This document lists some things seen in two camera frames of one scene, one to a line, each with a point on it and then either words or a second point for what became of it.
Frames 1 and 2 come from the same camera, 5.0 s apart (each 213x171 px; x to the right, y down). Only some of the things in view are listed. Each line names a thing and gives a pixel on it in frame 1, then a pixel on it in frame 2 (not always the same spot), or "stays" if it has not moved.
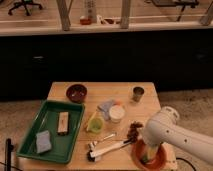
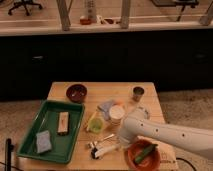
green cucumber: x=151 y=153 to x=144 y=153
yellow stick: x=87 y=126 stays
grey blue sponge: x=43 y=142 stays
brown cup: x=137 y=93 stays
